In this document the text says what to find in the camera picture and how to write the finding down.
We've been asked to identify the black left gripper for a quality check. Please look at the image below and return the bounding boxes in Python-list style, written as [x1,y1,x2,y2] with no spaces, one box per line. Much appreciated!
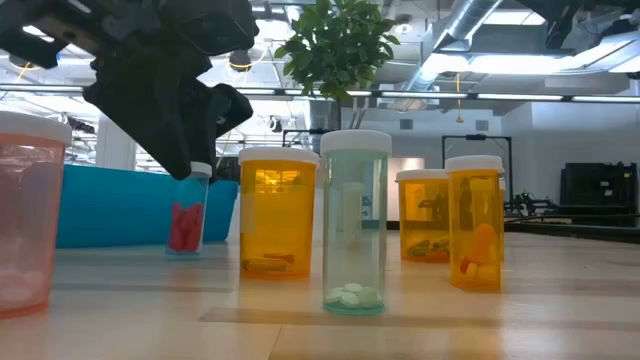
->
[74,0,260,181]

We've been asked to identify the small blue bottle red pills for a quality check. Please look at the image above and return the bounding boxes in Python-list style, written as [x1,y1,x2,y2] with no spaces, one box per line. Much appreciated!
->
[166,160,214,257]

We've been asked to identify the large amber bottle tan capsules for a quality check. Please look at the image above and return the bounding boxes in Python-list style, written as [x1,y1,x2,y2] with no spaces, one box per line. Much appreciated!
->
[238,146,320,281]

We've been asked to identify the amber bottle green capsules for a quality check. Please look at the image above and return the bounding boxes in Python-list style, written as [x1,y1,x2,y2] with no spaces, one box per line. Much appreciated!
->
[395,168,451,265]

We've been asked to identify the amber bottle orange pills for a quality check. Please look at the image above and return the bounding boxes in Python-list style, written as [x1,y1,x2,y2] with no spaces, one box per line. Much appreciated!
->
[444,154,505,293]

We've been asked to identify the amber pill bottle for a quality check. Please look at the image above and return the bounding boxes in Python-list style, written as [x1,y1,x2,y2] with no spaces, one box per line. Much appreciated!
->
[498,174,507,264]

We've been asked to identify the blue plastic bin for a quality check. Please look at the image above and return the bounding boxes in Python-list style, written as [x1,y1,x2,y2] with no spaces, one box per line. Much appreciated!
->
[55,163,240,250]

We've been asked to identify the green leafy plant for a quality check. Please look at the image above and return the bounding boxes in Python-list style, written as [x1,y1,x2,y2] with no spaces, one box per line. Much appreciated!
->
[273,0,401,132]

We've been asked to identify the black equipment cabinet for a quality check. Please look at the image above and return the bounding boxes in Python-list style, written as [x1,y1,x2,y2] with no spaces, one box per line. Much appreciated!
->
[559,162,639,217]

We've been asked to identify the black rectangular stand frame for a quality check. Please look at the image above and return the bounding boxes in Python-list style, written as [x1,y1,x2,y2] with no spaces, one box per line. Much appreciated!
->
[441,133,514,211]

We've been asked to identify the silver air duct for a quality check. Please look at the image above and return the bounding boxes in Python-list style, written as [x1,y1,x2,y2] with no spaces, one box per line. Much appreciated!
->
[399,0,506,101]

